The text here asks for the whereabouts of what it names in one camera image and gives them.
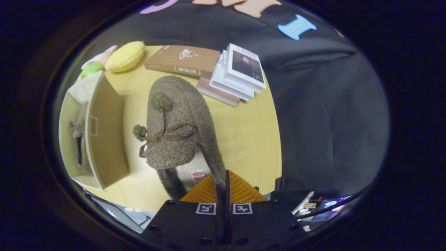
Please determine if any dark clutter pile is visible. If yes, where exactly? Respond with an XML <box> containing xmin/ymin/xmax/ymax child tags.
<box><xmin>272</xmin><ymin>176</ymin><xmax>356</xmax><ymax>230</ymax></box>

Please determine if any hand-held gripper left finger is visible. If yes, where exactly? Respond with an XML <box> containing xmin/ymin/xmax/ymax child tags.
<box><xmin>141</xmin><ymin>174</ymin><xmax>225</xmax><ymax>250</ymax></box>

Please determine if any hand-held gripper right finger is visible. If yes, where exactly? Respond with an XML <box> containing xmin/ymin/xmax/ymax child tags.
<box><xmin>225</xmin><ymin>170</ymin><xmax>307</xmax><ymax>250</ymax></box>

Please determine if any brown book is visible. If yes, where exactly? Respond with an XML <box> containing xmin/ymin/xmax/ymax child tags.
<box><xmin>144</xmin><ymin>45</ymin><xmax>221</xmax><ymax>79</ymax></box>

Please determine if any brown fuzzy shoe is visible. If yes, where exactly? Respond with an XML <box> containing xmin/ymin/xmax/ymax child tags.
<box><xmin>133</xmin><ymin>75</ymin><xmax>227</xmax><ymax>201</ymax></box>
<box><xmin>69</xmin><ymin>105</ymin><xmax>92</xmax><ymax>173</ymax></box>

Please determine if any pink cover book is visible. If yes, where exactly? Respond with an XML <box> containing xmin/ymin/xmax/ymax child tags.
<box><xmin>196</xmin><ymin>77</ymin><xmax>241</xmax><ymax>107</ymax></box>

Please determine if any blue glowing screen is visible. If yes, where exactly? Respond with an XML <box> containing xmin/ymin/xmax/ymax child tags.
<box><xmin>314</xmin><ymin>195</ymin><xmax>354</xmax><ymax>222</ymax></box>

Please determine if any beige fabric storage box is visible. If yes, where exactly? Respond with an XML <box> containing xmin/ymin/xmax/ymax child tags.
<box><xmin>59</xmin><ymin>71</ymin><xmax>130</xmax><ymax>190</ymax></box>

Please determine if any plain white book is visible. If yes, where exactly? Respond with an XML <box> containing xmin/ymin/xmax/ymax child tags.
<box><xmin>209</xmin><ymin>51</ymin><xmax>263</xmax><ymax>101</ymax></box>

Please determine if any pink green plush toy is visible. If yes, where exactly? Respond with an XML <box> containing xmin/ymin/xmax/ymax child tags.
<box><xmin>77</xmin><ymin>45</ymin><xmax>118</xmax><ymax>81</ymax></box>

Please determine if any yellow plush toy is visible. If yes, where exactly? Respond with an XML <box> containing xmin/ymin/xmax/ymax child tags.
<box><xmin>105</xmin><ymin>41</ymin><xmax>146</xmax><ymax>73</ymax></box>

